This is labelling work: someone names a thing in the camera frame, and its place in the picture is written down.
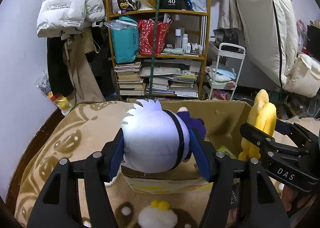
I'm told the teal bag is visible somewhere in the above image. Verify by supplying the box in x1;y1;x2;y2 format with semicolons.
108;16;139;64

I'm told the wooden bookshelf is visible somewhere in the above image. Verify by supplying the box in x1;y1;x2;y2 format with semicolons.
104;0;211;100

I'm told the white puffer jacket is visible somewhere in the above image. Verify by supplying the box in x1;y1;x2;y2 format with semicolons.
37;0;105;38

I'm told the beige coat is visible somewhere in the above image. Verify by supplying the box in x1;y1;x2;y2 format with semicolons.
63;28;106;106

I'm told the white fluffy chick plush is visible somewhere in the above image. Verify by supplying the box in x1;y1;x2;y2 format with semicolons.
137;200;178;228

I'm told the white haired purple plush doll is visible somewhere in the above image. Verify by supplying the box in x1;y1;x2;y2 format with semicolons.
121;99;206;174

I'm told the right hand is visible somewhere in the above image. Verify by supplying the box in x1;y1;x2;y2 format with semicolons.
281;186;310;211

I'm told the green pole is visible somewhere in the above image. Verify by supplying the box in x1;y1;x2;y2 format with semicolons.
149;0;160;100

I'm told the cardboard box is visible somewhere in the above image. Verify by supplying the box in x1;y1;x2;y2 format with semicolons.
117;100;251;194

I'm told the white rolling cart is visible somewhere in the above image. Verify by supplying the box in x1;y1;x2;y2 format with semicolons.
207;41;246;100

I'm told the red gift bag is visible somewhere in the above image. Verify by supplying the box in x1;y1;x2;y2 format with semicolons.
138;20;171;56

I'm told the green tissue pack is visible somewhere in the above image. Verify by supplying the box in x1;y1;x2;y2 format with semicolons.
217;146;238;160

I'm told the yellow plush toy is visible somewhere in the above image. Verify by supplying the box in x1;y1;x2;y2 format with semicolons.
238;89;277;161

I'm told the stack of books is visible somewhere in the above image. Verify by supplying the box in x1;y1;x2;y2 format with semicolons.
114;58;202;98

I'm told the black Face tissue pack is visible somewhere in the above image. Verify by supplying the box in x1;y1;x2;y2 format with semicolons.
229;182;239;217

